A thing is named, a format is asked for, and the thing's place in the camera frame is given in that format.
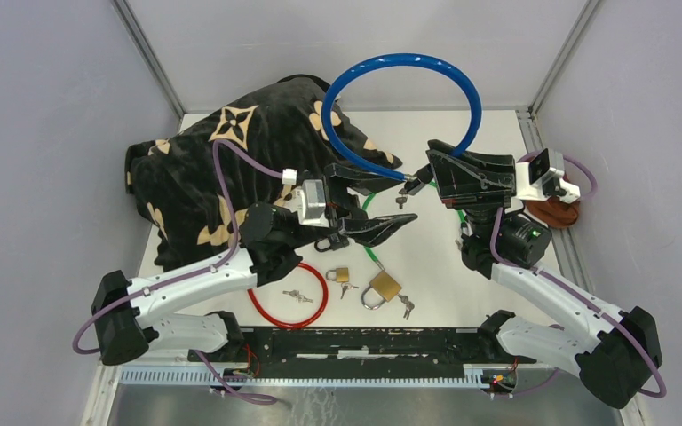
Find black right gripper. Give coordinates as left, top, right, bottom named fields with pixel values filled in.
left=428, top=140, right=517, bottom=242

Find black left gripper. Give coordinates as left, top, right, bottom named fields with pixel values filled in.
left=285, top=164, right=419, bottom=251

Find blue lock keys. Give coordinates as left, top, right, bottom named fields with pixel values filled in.
left=395, top=188, right=408, bottom=209

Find black Kajing padlock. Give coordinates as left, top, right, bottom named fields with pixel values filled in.
left=313, top=233, right=349, bottom=253

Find green cable lock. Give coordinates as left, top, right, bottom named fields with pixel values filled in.
left=361, top=193, right=467, bottom=271

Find small brass padlock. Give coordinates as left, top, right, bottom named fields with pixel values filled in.
left=325, top=267, right=350, bottom=283

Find large brass padlock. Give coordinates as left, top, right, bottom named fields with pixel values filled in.
left=361, top=270, right=402, bottom=311

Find large padlock keys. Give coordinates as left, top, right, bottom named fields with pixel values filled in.
left=398, top=294, right=415, bottom=320

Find red lock keys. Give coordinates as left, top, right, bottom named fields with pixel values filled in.
left=282, top=289, right=313, bottom=304

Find blue cable lock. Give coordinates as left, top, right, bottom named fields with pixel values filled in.
left=320, top=53, right=483, bottom=182

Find red cable lock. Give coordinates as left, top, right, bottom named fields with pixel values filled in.
left=246, top=262, right=330, bottom=331

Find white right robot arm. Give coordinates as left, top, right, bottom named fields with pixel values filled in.
left=403, top=139, right=667, bottom=409

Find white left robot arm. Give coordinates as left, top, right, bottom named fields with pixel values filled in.
left=81, top=164, right=417, bottom=366

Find brown crumpled cloth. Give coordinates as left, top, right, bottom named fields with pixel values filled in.
left=524, top=197, right=581, bottom=229

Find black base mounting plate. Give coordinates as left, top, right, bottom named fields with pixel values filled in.
left=205, top=327, right=534, bottom=379

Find black floral patterned cloth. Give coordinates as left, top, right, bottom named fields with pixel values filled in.
left=124, top=74, right=404, bottom=285

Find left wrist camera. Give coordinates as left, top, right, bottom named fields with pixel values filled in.
left=297, top=179, right=329, bottom=228

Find white toothed cable duct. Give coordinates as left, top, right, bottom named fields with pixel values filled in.
left=119, top=366, right=489, bottom=391

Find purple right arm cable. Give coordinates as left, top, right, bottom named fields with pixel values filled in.
left=488, top=149, right=669, bottom=399

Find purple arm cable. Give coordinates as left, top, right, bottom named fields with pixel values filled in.
left=488, top=149, right=669, bottom=399
left=72, top=138, right=301, bottom=406

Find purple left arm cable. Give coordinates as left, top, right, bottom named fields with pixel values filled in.
left=72, top=138, right=301, bottom=406

